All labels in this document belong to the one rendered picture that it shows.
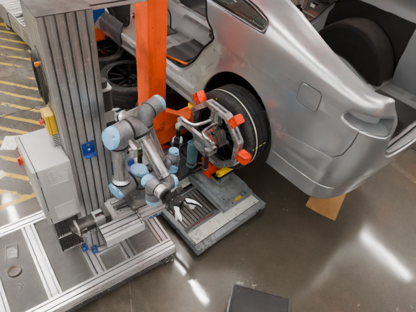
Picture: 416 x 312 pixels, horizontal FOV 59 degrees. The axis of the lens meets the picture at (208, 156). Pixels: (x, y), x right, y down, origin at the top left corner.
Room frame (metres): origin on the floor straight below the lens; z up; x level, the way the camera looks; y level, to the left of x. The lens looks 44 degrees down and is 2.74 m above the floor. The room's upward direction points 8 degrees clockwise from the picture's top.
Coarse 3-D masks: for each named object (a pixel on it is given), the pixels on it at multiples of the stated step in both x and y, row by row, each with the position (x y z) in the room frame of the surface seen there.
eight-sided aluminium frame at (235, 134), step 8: (200, 104) 2.32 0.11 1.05; (208, 104) 2.26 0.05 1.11; (216, 104) 2.26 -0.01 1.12; (192, 112) 2.38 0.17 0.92; (216, 112) 2.20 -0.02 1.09; (224, 112) 2.20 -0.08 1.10; (192, 120) 2.37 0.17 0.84; (224, 120) 2.13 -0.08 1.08; (232, 136) 2.06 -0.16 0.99; (240, 136) 2.07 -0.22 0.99; (240, 144) 2.03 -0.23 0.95; (200, 152) 2.28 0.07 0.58; (232, 152) 2.04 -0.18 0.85; (216, 160) 2.20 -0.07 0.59; (224, 160) 2.16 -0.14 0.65; (232, 160) 2.03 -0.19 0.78
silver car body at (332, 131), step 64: (192, 0) 4.83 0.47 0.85; (256, 0) 2.50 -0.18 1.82; (384, 0) 3.60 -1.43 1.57; (192, 64) 2.83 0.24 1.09; (256, 64) 2.29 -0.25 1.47; (320, 64) 2.02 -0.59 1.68; (384, 64) 3.24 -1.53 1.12; (320, 128) 1.87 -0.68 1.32; (384, 128) 1.84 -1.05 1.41; (320, 192) 1.78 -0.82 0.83
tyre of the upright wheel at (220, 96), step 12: (228, 84) 2.52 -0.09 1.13; (216, 96) 2.32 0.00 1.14; (228, 96) 2.29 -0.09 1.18; (240, 96) 2.32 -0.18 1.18; (252, 96) 2.35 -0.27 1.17; (228, 108) 2.23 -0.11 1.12; (240, 108) 2.20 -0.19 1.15; (252, 108) 2.24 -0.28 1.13; (264, 120) 2.22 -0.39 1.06; (252, 132) 2.10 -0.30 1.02; (264, 132) 2.17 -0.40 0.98; (252, 144) 2.06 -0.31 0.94; (264, 144) 2.15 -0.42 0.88; (252, 156) 2.07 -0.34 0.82
